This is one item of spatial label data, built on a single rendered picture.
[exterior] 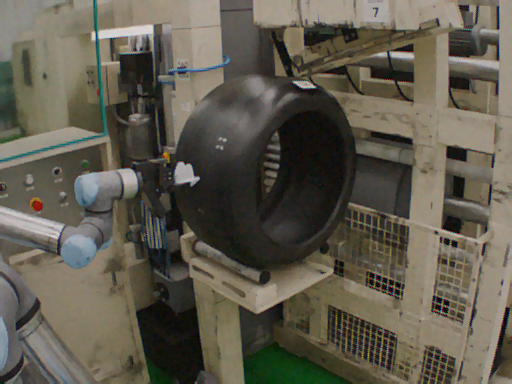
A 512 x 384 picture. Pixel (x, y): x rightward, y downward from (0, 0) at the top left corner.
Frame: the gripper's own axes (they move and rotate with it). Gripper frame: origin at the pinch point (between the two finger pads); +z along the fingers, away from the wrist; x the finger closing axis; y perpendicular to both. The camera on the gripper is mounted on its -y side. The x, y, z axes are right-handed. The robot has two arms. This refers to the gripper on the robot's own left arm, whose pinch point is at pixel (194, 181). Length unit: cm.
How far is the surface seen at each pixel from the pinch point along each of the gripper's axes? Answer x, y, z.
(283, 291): -7, -40, 31
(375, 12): -27, 51, 42
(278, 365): 39, -115, 81
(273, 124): -12.8, 16.4, 16.5
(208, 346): 35, -82, 33
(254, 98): -7.5, 23.1, 14.0
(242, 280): 0.4, -35.1, 19.6
